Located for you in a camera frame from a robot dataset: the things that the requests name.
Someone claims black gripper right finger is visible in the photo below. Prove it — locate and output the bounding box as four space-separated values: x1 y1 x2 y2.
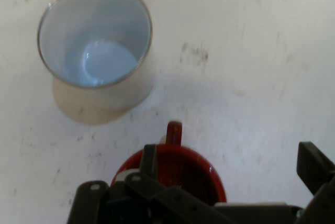
295 141 335 224

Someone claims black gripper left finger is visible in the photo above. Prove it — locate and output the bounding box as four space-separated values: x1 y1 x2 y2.
66 144 236 224

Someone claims red enamel mug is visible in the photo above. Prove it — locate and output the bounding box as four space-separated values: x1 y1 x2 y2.
109 120 227 207

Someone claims white enamel mug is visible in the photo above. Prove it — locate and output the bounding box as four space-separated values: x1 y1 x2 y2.
36 0 155 126

